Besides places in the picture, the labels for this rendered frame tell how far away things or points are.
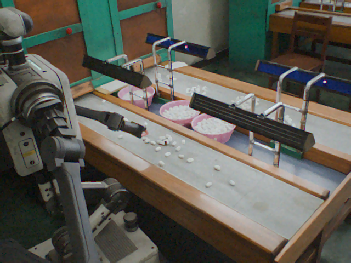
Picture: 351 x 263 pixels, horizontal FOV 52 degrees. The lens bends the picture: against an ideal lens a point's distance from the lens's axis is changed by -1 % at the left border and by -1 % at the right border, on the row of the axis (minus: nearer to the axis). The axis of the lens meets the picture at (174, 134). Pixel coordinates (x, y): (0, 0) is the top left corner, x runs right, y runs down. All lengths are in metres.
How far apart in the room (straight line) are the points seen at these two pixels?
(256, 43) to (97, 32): 2.48
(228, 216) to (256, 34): 3.39
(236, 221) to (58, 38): 1.69
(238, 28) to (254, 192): 3.34
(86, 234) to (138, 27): 2.20
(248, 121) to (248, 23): 3.21
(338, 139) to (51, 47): 1.86
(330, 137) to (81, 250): 1.59
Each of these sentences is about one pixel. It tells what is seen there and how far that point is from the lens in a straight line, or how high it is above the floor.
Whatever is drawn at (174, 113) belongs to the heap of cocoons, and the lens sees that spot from 2.41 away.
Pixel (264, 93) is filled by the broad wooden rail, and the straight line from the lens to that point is 2.59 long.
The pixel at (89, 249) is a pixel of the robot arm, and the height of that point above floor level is 1.14.
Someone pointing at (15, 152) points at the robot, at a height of 1.24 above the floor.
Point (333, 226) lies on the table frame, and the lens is 2.38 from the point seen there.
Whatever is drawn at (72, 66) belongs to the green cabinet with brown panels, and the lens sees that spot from 2.70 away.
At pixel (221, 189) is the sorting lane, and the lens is 1.76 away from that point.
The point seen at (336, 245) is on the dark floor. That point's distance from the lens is 2.63.
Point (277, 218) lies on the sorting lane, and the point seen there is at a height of 0.74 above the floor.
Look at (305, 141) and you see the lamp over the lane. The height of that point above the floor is 1.08.
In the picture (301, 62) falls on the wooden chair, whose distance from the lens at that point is 4.03.
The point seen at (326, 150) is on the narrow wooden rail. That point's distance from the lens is 2.05.
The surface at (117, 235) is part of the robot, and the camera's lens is 1.97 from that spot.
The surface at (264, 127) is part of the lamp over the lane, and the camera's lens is 1.58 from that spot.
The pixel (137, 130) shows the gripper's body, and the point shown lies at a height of 0.94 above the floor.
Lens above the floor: 1.88
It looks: 32 degrees down
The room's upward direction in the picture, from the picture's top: 5 degrees counter-clockwise
